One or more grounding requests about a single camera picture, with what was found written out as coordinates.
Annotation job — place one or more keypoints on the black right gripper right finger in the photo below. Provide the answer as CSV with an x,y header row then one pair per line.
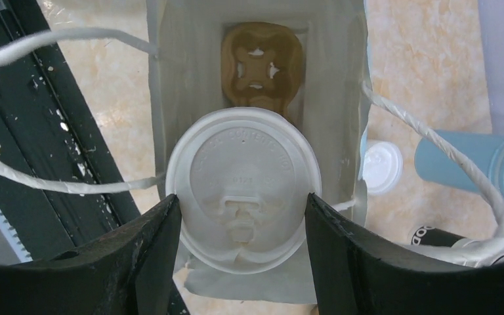
x,y
358,272

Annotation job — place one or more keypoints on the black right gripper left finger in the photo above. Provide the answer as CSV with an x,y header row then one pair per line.
x,y
126,271

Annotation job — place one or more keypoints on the stack of white cup lids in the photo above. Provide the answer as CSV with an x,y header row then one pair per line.
x,y
382,168

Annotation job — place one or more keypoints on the white coffee cup lid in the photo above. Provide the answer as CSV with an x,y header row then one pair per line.
x,y
242,177

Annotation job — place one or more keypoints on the single brown cup carrier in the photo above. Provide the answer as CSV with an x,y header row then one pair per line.
x,y
262,66

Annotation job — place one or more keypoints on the light blue paper bag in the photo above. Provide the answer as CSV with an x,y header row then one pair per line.
x,y
330,110

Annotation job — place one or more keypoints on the blue cylindrical straw holder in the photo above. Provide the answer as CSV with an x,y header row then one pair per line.
x,y
478,151

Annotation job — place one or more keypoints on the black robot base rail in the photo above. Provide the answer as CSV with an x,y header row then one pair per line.
x,y
46,129

